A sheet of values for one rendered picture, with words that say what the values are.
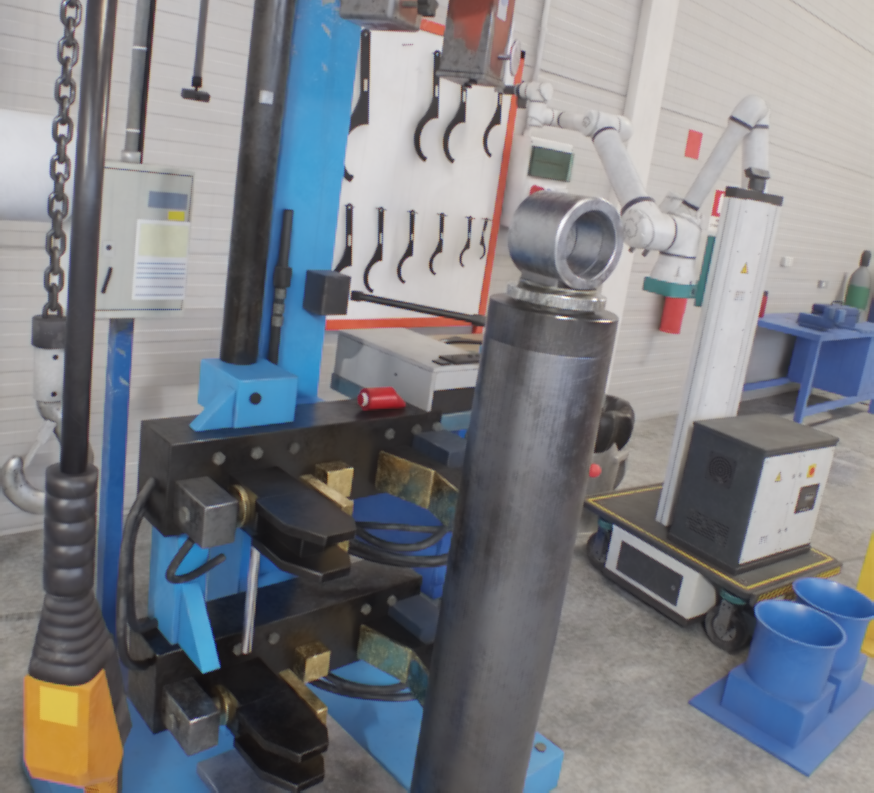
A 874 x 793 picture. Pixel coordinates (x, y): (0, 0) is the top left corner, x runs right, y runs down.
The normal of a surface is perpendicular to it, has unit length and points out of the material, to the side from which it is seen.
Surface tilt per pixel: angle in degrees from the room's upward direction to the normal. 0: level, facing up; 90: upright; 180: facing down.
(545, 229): 82
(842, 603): 90
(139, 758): 0
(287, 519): 0
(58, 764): 90
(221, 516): 90
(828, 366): 90
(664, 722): 0
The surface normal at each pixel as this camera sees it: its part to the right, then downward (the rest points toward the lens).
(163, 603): -0.74, 0.03
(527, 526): -0.03, 0.19
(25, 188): 0.58, 0.54
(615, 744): 0.14, -0.97
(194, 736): 0.65, 0.24
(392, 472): -0.54, 0.09
